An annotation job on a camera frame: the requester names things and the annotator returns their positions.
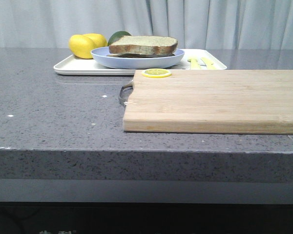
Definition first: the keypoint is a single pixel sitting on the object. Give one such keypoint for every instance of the bread slice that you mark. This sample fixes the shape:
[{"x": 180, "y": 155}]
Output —
[
  {"x": 145, "y": 45},
  {"x": 129, "y": 55}
]

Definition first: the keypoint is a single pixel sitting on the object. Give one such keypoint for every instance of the light blue round plate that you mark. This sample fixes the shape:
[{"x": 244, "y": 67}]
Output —
[{"x": 101, "y": 56}]

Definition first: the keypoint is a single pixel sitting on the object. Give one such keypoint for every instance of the white bear tray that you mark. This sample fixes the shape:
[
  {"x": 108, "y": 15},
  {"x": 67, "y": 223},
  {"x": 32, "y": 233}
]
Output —
[{"x": 90, "y": 67}]

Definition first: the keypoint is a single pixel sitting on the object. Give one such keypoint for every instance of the lemon slice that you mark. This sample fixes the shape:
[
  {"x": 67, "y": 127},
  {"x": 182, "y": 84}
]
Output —
[{"x": 156, "y": 73}]

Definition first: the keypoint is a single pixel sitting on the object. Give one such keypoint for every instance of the left yellow cutlery piece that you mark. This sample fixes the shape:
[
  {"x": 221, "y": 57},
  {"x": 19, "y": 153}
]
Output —
[{"x": 194, "y": 63}]

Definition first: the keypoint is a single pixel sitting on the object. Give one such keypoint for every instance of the yellow cutlery piece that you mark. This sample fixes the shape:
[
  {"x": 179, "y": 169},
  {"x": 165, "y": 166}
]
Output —
[
  {"x": 207, "y": 61},
  {"x": 194, "y": 63}
]

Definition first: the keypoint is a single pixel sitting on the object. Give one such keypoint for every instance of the right yellow cutlery piece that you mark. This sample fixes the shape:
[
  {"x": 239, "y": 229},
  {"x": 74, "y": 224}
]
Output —
[{"x": 207, "y": 61}]

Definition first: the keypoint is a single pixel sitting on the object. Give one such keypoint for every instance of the green lime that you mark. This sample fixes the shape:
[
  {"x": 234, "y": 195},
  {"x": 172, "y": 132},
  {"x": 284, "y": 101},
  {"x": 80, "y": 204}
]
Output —
[{"x": 116, "y": 36}]

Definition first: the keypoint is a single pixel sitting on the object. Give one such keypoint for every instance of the rear yellow lemon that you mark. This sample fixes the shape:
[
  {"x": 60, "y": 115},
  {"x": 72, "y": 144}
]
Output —
[{"x": 98, "y": 39}]

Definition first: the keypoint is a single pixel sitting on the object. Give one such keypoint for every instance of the yellow lemon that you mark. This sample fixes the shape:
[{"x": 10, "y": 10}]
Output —
[
  {"x": 98, "y": 39},
  {"x": 81, "y": 46}
]

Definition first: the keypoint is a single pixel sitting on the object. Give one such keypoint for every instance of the front yellow lemon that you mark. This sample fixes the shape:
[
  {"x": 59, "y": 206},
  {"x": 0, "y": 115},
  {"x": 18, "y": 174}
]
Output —
[{"x": 81, "y": 46}]

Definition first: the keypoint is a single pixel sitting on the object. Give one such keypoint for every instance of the wooden cutting board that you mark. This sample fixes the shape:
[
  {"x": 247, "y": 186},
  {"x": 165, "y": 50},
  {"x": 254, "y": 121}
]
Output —
[{"x": 212, "y": 102}]

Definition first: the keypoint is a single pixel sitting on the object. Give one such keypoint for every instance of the white curtain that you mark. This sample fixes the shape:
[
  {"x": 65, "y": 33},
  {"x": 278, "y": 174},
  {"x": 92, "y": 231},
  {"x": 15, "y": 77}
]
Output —
[{"x": 203, "y": 24}]

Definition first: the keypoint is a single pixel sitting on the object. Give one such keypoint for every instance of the metal cutting board handle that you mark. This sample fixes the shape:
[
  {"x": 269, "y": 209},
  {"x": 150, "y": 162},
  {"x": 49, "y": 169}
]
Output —
[{"x": 124, "y": 93}]

